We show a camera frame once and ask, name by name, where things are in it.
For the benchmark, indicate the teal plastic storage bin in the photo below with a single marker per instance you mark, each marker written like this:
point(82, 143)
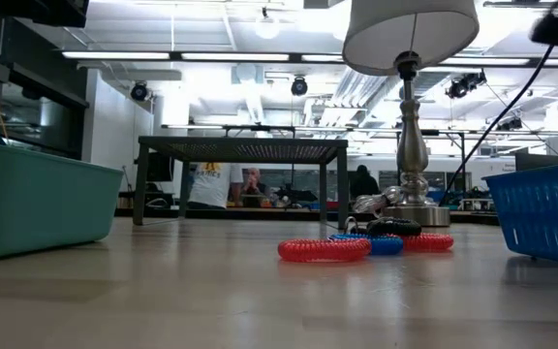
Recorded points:
point(41, 203)

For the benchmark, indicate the black background robot arm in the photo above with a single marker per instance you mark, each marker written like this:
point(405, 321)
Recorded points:
point(298, 196)

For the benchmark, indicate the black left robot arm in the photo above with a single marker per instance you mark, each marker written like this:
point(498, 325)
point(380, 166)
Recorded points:
point(27, 9)

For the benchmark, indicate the person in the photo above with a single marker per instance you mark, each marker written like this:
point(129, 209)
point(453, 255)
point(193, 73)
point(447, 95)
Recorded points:
point(255, 186)
point(213, 186)
point(363, 184)

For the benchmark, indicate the grey perforated metal shelf riser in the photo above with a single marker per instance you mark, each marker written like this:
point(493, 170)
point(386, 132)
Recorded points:
point(259, 148)

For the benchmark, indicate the red spiral coil wristband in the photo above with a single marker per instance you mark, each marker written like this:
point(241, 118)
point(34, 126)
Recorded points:
point(429, 241)
point(322, 249)

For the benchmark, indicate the clear glass light bulb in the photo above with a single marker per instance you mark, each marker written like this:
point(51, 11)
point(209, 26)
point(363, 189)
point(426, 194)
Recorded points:
point(373, 202)

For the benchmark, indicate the black background monitor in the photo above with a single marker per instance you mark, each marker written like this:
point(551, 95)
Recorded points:
point(540, 162)
point(159, 167)

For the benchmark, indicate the black spiral coil wristband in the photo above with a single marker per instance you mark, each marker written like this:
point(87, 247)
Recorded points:
point(395, 227)

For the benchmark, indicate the blue spiral coil wristband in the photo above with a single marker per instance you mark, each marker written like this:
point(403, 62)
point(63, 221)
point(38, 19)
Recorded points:
point(385, 244)

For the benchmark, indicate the silver table lamp white shade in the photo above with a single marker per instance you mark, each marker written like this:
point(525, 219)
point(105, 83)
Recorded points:
point(412, 145)

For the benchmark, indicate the long ceiling light bar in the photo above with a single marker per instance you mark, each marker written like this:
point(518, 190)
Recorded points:
point(114, 54)

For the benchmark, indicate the black ceiling spotlight cluster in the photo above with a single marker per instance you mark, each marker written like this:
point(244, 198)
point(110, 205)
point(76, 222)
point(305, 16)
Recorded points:
point(463, 85)

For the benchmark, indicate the blue plastic mesh basket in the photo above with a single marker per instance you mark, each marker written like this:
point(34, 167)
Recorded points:
point(540, 213)

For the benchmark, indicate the black aluminium table frame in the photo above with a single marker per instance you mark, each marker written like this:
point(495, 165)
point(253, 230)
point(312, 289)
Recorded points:
point(473, 218)

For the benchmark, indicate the black background workstation frame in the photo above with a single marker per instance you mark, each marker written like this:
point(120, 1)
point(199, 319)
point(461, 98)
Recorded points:
point(550, 132)

